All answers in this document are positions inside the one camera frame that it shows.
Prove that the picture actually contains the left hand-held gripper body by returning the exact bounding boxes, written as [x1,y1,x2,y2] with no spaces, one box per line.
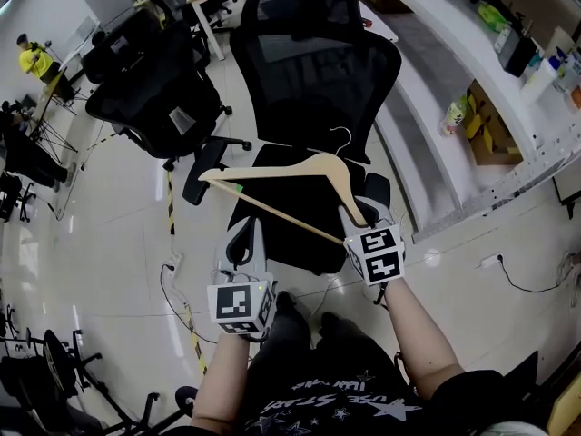
[207,266,277,335]

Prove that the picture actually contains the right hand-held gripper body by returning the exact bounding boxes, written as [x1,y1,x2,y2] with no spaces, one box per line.
[343,217,406,286]

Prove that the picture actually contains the light wooden hanger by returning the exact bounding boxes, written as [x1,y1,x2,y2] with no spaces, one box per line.
[198,126,369,246]

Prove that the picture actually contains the person's left forearm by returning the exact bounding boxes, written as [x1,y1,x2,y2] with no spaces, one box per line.
[190,332,251,431]

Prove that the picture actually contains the person's right forearm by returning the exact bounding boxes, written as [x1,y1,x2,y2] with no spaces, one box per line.
[384,282,467,401]

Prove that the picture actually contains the person's left shoe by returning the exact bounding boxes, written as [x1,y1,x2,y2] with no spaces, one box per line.
[274,290,297,313]

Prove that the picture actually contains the yellow black floor tape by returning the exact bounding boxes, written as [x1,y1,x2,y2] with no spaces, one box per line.
[166,170,176,237]
[185,304,208,377]

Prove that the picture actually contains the person's dark trousers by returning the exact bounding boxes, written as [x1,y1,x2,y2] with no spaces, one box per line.
[247,304,400,394]

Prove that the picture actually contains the white metal shelving unit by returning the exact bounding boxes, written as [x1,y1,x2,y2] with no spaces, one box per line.
[358,0,581,244]

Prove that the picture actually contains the green label drink bottle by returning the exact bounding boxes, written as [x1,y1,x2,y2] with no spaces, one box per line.
[438,95,469,138]

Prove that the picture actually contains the cardboard box with yellow tape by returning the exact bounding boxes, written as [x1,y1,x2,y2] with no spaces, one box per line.
[462,79,524,167]

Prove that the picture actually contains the black mesh headrest office chair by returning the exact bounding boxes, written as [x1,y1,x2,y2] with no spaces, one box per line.
[182,0,403,276]

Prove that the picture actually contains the person's black printed shirt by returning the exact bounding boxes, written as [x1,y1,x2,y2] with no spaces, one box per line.
[162,356,550,436]

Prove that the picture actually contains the black swivel chair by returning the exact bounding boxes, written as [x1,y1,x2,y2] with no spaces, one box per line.
[0,329,201,436]

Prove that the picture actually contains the black floor mat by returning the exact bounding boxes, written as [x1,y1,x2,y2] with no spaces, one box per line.
[515,350,542,388]

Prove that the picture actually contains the grey metal cabinet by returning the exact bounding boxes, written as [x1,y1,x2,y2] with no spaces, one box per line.
[551,161,581,220]

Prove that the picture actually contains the white plastic bottle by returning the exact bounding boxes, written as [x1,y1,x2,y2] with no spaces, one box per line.
[521,56,560,104]

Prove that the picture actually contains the black box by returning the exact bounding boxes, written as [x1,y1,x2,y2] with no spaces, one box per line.
[503,34,539,79]

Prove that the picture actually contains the green packet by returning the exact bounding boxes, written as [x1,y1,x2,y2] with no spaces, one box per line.
[476,0,510,32]

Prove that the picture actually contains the small wooden table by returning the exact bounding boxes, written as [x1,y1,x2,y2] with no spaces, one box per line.
[29,68,69,131]

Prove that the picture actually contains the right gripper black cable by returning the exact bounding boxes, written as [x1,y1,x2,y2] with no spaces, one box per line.
[373,282,392,311]

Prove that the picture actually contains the black power cable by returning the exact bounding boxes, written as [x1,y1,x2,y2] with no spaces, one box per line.
[497,255,569,295]

